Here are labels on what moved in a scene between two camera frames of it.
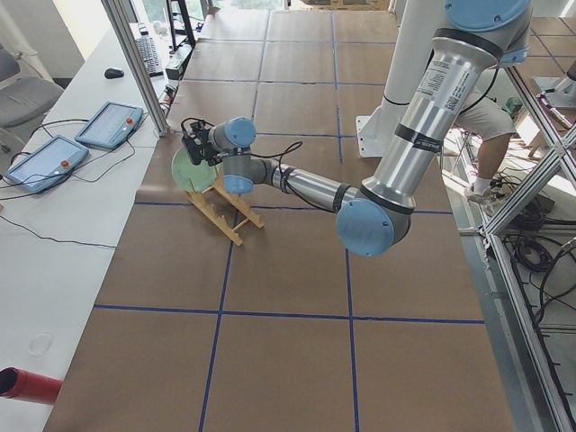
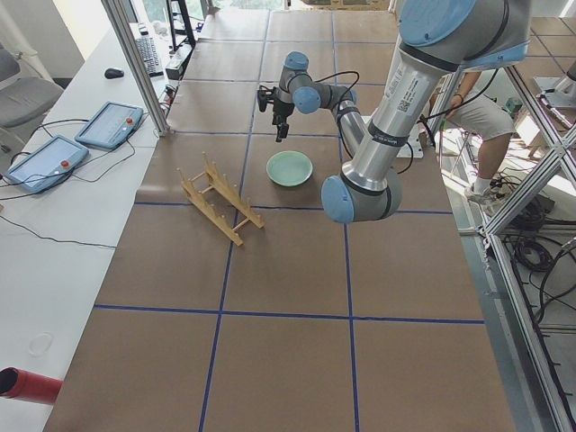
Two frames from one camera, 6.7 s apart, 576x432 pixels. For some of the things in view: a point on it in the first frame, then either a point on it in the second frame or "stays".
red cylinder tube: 21,384 stays
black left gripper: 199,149 → 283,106
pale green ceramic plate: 191,177 → 289,168
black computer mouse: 113,73 stays
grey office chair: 24,101 stays
